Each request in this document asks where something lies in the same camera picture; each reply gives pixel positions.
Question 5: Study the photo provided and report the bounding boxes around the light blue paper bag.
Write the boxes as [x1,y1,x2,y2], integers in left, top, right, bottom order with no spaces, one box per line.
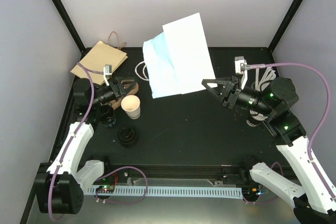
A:
[142,13,215,99]

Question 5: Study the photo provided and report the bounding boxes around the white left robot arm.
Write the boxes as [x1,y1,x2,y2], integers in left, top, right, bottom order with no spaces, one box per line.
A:
[34,77,137,214]

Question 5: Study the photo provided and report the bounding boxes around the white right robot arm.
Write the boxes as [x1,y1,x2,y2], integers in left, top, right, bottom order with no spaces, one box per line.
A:
[202,76,335,223]

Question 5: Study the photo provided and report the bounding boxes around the white paper coffee cup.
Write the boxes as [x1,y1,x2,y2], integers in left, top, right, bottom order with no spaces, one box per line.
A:
[121,95,141,120]

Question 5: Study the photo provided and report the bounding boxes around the black paper coffee cup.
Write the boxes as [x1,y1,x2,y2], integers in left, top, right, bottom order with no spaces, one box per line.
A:
[99,105,116,128]

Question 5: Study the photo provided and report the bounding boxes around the stack of white paper cups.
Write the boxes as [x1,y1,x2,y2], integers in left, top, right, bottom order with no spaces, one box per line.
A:
[246,110,268,127]

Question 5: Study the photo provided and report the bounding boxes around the brown kraft paper bag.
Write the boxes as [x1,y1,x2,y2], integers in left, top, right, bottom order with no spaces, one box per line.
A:
[79,31,128,84]

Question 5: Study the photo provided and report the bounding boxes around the clear cup of stirrers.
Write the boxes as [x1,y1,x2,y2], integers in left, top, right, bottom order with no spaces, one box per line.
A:
[254,67,276,91]

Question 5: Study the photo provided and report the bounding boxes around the stack of black lids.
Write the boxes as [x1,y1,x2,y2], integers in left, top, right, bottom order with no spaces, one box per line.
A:
[118,125,138,148]

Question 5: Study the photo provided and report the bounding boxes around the black circuit board with leds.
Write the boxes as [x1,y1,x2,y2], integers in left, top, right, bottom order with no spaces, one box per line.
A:
[96,185,115,194]

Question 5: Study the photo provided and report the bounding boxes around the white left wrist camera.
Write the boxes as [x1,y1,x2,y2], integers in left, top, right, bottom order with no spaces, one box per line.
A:
[103,65,113,87]

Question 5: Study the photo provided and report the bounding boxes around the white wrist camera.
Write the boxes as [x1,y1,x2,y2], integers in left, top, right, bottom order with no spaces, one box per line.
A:
[103,65,113,87]
[234,56,248,90]

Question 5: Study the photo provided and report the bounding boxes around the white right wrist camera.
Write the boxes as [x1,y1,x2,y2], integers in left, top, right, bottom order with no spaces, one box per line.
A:
[234,56,248,90]

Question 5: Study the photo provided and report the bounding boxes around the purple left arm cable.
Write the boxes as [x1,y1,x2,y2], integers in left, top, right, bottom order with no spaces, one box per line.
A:
[48,62,106,221]

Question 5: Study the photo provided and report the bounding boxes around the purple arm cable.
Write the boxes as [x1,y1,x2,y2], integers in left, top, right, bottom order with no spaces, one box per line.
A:
[48,62,106,221]
[245,62,336,204]

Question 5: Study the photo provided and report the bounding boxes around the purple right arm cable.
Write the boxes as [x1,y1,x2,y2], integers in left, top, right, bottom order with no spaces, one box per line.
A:
[245,62,336,204]

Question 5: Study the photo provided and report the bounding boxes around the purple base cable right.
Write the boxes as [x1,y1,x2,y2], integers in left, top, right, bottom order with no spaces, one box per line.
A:
[243,161,284,206]

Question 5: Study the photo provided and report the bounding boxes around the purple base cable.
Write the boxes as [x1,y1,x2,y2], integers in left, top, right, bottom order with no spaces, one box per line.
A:
[94,166,148,205]
[243,161,284,206]

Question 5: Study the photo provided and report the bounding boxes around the light blue cable duct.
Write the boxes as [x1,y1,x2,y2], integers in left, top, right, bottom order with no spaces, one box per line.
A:
[84,185,243,199]

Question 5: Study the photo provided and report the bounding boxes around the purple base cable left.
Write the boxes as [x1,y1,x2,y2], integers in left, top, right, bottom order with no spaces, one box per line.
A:
[94,166,148,205]

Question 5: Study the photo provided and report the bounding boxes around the black frame post left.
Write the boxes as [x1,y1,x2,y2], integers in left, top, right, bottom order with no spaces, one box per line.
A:
[51,0,86,54]

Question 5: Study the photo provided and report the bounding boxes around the black frame post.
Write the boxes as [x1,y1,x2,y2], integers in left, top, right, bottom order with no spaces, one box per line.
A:
[268,0,304,54]
[51,0,86,54]

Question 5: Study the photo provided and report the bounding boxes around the black frame post right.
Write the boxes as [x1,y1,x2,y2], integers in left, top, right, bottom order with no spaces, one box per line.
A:
[268,0,304,54]

